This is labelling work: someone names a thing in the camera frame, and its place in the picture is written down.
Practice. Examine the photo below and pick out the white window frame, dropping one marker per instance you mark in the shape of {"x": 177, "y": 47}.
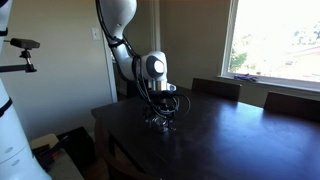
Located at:
{"x": 229, "y": 40}

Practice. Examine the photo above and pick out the right dark chair back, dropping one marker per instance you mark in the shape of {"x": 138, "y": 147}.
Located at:
{"x": 293, "y": 105}

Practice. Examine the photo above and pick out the black bag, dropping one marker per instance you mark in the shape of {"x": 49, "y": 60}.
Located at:
{"x": 80, "y": 146}

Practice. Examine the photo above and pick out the black camera on mount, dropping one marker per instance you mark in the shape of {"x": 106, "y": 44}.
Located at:
{"x": 25, "y": 43}

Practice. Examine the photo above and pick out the left dark chair back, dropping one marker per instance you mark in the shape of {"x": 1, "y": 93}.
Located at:
{"x": 216, "y": 88}

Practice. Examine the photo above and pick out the one cup steel measuring cup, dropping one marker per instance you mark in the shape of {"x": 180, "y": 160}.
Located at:
{"x": 160, "y": 128}

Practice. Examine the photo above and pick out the black device with red light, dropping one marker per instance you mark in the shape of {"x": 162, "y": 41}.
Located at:
{"x": 50, "y": 155}

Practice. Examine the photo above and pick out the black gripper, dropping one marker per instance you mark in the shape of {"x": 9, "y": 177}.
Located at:
{"x": 161, "y": 106}

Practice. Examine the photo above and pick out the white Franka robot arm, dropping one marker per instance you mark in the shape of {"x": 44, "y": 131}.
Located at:
{"x": 120, "y": 16}

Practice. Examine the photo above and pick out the white light switch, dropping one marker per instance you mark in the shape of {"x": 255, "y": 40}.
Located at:
{"x": 95, "y": 33}

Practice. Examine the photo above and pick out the dark chair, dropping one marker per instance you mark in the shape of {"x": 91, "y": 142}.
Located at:
{"x": 293, "y": 105}
{"x": 216, "y": 88}

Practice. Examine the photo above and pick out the blue object on windowsill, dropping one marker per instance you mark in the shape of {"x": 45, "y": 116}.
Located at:
{"x": 246, "y": 78}

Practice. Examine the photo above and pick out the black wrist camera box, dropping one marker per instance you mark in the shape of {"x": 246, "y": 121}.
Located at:
{"x": 168, "y": 96}

